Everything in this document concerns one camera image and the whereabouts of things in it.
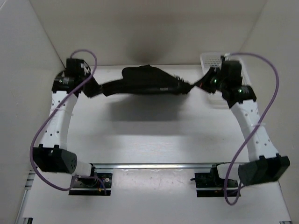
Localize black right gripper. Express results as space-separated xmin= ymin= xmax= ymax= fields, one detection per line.
xmin=194 ymin=66 xmax=227 ymax=94

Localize black shorts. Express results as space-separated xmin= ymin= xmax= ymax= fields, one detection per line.
xmin=100 ymin=65 xmax=194 ymax=97

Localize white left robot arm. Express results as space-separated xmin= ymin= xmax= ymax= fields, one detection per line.
xmin=33 ymin=76 xmax=98 ymax=187

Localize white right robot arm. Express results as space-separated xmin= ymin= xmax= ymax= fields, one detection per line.
xmin=194 ymin=67 xmax=290 ymax=186

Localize white plastic mesh basket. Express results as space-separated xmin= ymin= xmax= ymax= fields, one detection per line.
xmin=200 ymin=52 xmax=252 ymax=110

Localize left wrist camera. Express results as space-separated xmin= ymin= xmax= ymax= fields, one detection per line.
xmin=64 ymin=58 xmax=91 ymax=77

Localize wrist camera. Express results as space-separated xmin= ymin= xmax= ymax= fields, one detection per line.
xmin=64 ymin=58 xmax=91 ymax=77
xmin=221 ymin=60 xmax=242 ymax=83

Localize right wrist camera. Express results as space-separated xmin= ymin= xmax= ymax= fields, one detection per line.
xmin=221 ymin=60 xmax=242 ymax=83

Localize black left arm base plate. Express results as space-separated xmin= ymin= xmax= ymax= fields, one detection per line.
xmin=69 ymin=165 xmax=113 ymax=196

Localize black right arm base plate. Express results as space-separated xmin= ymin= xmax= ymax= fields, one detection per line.
xmin=191 ymin=163 xmax=242 ymax=197

